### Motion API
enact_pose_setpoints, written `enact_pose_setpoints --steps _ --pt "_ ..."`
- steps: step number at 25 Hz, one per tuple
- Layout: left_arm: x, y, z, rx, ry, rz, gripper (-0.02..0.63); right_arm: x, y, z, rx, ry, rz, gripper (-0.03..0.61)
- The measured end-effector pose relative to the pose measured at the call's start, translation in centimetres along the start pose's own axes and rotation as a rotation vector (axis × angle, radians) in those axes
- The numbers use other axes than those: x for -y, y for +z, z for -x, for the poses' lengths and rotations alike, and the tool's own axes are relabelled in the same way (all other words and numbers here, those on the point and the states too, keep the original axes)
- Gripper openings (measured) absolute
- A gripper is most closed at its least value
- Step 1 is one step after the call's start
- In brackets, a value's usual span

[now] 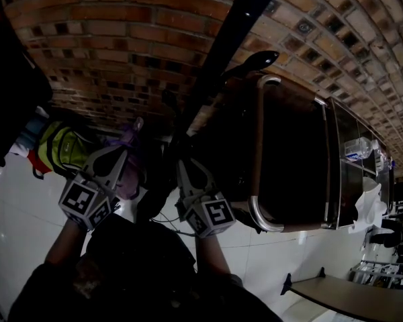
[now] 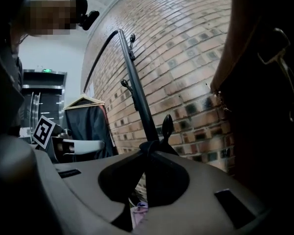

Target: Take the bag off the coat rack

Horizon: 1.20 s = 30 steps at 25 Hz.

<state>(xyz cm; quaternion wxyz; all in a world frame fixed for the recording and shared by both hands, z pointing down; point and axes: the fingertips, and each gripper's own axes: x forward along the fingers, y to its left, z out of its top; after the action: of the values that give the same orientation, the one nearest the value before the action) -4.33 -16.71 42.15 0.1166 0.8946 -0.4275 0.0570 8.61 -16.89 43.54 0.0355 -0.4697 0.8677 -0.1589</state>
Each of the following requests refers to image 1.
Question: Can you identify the black office chair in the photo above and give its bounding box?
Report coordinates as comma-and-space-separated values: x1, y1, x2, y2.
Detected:
369, 218, 403, 250

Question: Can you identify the person's left forearm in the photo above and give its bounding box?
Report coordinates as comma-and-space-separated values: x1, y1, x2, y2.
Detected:
45, 218, 88, 266

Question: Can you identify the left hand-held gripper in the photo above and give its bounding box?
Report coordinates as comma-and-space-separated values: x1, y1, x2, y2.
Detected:
58, 116, 145, 231

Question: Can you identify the purple bag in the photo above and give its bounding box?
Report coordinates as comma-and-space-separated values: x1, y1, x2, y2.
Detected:
116, 125, 148, 201

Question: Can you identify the stainless steel cabinet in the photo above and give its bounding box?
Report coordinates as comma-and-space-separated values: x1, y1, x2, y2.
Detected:
322, 95, 396, 231

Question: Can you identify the thin grey cable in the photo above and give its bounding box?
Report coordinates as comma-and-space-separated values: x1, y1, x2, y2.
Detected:
147, 209, 199, 237

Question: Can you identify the red strap item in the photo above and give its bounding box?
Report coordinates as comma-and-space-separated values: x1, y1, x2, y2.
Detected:
27, 149, 54, 180

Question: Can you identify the black coat rack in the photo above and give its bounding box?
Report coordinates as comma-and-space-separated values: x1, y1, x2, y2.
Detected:
161, 0, 288, 147

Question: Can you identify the person's dark clothing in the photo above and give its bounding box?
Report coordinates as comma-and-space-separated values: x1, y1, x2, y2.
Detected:
6, 213, 283, 322

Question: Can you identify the white cloth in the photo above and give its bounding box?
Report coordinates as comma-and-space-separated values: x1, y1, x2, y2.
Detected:
353, 176, 389, 229

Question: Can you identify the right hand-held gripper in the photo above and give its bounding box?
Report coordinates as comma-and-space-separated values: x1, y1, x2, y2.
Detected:
176, 158, 236, 238

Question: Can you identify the green backpack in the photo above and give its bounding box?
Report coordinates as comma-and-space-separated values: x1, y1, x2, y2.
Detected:
36, 119, 98, 178

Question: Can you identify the black hanging garment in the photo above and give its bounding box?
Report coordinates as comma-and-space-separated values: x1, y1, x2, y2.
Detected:
0, 0, 54, 186

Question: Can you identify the clear plastic water bottle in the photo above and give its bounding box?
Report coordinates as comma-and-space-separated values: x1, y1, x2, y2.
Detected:
343, 137, 382, 162

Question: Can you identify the white metal rack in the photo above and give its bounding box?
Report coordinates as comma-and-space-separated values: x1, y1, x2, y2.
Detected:
349, 260, 403, 290

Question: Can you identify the person's right forearm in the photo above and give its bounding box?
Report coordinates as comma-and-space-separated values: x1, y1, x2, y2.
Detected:
194, 233, 232, 275

